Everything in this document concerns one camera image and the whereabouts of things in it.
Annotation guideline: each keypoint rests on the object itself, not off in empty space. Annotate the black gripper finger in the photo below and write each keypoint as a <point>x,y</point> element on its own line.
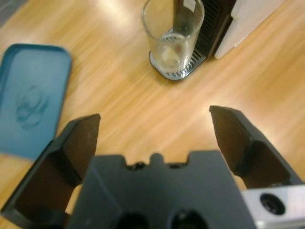
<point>59,162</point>
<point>250,152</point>

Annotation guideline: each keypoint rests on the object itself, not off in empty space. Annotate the clear drinking glass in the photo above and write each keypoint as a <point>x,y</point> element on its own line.
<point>157,47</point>

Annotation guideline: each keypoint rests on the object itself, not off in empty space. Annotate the white capsule coffee machine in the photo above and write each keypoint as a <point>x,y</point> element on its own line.
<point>247,23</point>

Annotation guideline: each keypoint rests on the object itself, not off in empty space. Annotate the teal plastic tray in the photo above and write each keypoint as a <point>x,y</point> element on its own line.
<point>31,95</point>

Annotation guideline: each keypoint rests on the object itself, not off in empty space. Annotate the metal grille drip tray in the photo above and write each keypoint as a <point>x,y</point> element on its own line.
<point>181,74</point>

